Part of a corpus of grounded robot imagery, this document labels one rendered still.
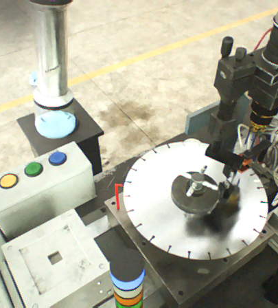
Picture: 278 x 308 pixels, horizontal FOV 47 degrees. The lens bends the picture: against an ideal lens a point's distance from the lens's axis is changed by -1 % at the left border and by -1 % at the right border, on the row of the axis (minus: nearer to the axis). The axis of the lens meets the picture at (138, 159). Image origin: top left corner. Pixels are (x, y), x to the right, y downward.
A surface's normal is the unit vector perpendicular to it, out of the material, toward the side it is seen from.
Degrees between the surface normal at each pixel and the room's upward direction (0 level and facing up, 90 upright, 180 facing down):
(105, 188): 0
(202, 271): 0
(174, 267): 0
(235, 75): 90
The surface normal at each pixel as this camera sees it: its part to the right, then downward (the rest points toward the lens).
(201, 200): 0.03, -0.60
